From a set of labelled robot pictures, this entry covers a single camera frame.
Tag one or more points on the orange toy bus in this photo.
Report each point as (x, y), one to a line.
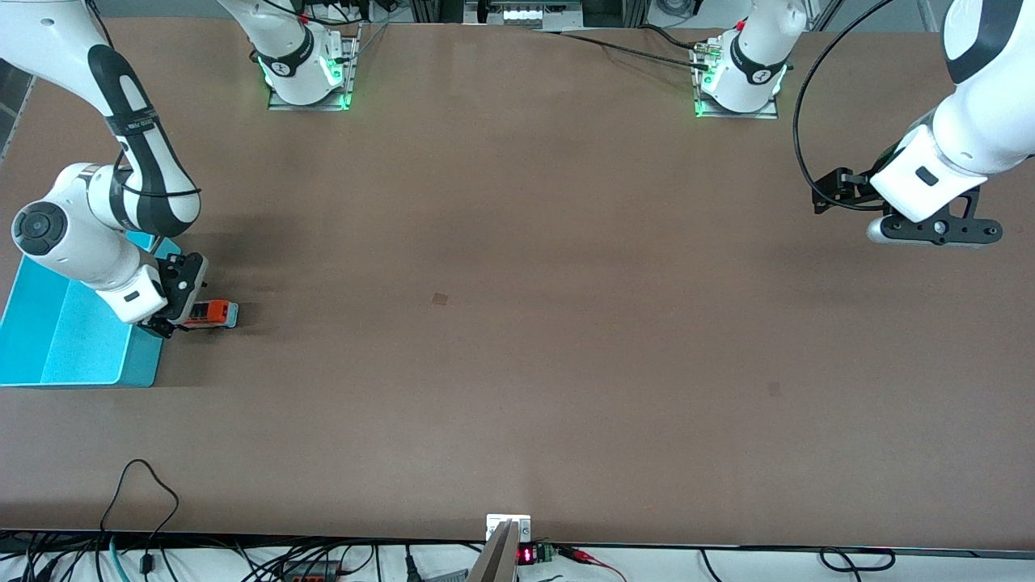
(212, 313)

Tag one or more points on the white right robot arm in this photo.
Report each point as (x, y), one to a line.
(73, 234)

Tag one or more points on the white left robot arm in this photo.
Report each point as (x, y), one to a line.
(756, 48)

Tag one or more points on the blue plastic box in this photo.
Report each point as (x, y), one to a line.
(73, 347)

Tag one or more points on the black power strip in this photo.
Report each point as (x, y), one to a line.
(311, 575)

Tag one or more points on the lit equipment rack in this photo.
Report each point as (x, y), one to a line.
(525, 14)

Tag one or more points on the red digit display module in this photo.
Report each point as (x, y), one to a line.
(525, 555)

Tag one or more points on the red clip lead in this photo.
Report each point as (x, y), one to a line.
(578, 554)

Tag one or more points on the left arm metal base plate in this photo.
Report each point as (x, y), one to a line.
(766, 114)

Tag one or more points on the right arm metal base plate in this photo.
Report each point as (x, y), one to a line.
(353, 81)

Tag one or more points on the white mounting bracket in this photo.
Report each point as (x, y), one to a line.
(495, 525)

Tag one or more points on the grey camera pole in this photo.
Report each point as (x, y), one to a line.
(495, 566)

